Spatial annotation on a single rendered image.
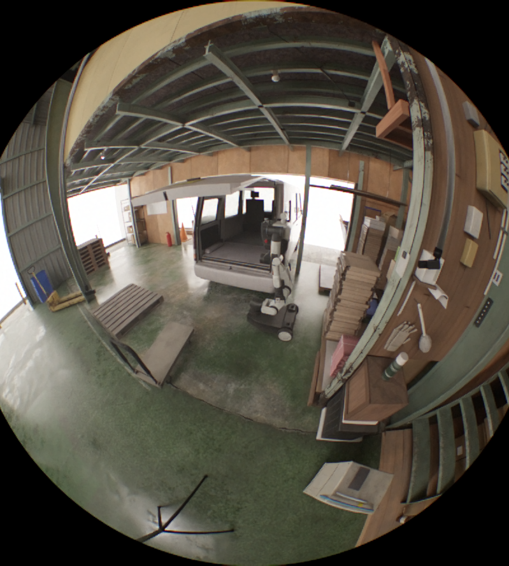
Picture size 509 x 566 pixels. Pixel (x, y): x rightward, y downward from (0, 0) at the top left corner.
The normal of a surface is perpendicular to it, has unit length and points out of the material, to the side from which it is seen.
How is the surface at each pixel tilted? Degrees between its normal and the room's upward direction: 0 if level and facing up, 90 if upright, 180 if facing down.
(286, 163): 90
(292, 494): 0
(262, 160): 90
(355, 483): 0
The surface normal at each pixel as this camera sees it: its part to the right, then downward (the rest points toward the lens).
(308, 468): 0.02, -0.86
